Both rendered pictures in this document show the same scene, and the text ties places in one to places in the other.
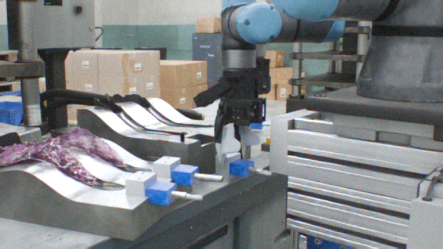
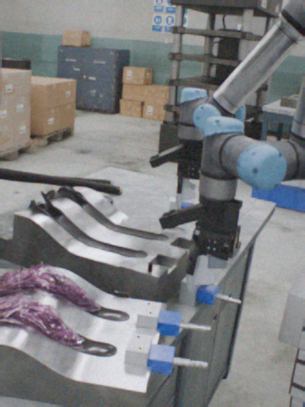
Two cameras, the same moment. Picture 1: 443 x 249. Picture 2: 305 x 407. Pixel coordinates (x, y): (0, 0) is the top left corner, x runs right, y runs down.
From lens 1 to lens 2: 0.37 m
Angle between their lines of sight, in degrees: 14
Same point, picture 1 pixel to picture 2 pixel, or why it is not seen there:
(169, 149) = (134, 278)
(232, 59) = (217, 190)
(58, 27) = not seen: outside the picture
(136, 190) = (137, 361)
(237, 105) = (216, 238)
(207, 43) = (73, 57)
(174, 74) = (44, 94)
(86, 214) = (87, 393)
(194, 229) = not seen: hidden behind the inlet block
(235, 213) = not seen: hidden behind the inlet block
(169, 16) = (33, 24)
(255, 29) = (263, 178)
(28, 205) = (12, 380)
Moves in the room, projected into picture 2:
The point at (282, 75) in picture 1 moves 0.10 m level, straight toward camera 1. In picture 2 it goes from (149, 94) to (150, 94)
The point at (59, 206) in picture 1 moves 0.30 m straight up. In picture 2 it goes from (54, 383) to (50, 196)
